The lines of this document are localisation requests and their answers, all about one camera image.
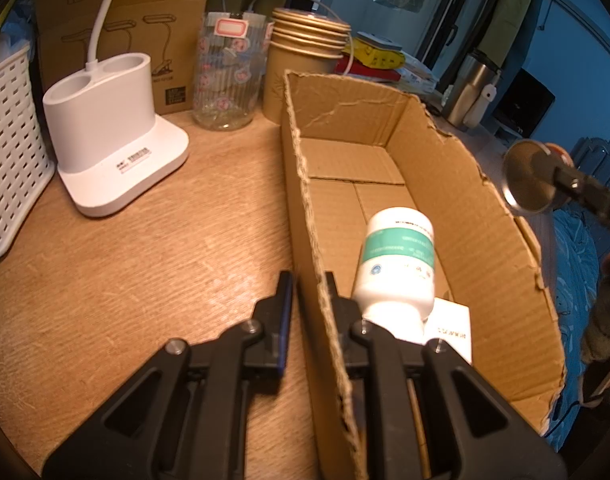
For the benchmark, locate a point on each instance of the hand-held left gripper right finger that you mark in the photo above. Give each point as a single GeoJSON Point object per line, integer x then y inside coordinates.
{"type": "Point", "coordinates": [346, 320]}

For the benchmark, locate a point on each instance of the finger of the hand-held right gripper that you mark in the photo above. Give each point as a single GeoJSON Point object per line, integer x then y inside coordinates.
{"type": "Point", "coordinates": [585, 185]}

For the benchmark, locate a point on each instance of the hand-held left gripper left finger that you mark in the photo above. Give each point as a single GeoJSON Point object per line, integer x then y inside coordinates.
{"type": "Point", "coordinates": [285, 310]}

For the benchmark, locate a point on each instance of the white medicine bottle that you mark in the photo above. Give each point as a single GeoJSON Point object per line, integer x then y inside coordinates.
{"type": "Point", "coordinates": [400, 260]}

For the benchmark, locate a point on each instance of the white charger block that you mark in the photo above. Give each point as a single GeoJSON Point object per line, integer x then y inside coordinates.
{"type": "Point", "coordinates": [452, 325]}

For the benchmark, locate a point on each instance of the cardboard box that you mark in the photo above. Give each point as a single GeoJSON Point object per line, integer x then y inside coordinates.
{"type": "Point", "coordinates": [485, 240]}

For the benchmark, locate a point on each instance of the person's right forearm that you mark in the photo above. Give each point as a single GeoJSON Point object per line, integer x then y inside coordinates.
{"type": "Point", "coordinates": [607, 320]}

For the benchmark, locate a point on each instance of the grey bed headboard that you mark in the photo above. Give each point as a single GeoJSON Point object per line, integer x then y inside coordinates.
{"type": "Point", "coordinates": [602, 152]}

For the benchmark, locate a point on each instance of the bed with blue printed sheet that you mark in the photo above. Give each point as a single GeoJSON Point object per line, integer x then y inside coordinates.
{"type": "Point", "coordinates": [575, 270]}

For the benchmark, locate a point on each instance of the black television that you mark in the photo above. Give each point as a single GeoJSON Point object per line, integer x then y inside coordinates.
{"type": "Point", "coordinates": [527, 102]}

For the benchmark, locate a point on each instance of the steel tumbler with tag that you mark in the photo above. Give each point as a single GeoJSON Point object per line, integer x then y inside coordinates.
{"type": "Point", "coordinates": [467, 90]}

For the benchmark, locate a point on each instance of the narrow yellow curtain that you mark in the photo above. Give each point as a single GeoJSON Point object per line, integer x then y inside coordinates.
{"type": "Point", "coordinates": [500, 20]}

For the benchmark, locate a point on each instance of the white tissue pack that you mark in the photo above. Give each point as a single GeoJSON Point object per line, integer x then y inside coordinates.
{"type": "Point", "coordinates": [420, 74]}

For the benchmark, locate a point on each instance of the stack of brown paper cups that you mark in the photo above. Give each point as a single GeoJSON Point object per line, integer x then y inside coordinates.
{"type": "Point", "coordinates": [295, 85]}

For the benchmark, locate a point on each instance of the clear glass jar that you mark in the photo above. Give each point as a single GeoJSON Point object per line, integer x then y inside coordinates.
{"type": "Point", "coordinates": [225, 85]}

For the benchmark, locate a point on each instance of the yellow flat box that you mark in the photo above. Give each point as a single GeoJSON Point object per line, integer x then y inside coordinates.
{"type": "Point", "coordinates": [380, 57]}

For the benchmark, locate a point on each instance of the red book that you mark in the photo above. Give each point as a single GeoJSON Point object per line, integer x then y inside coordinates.
{"type": "Point", "coordinates": [370, 72]}

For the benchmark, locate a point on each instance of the white oval device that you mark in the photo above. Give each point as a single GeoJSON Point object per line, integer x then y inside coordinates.
{"type": "Point", "coordinates": [377, 40]}

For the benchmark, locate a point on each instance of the white desk lamp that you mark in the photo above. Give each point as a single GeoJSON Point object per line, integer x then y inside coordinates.
{"type": "Point", "coordinates": [110, 125]}

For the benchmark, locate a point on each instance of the white perforated plastic basket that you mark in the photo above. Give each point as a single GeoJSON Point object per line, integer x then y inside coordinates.
{"type": "Point", "coordinates": [10, 160]}

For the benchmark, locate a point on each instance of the brown lamp carton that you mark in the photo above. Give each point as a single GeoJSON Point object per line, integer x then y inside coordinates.
{"type": "Point", "coordinates": [135, 35]}

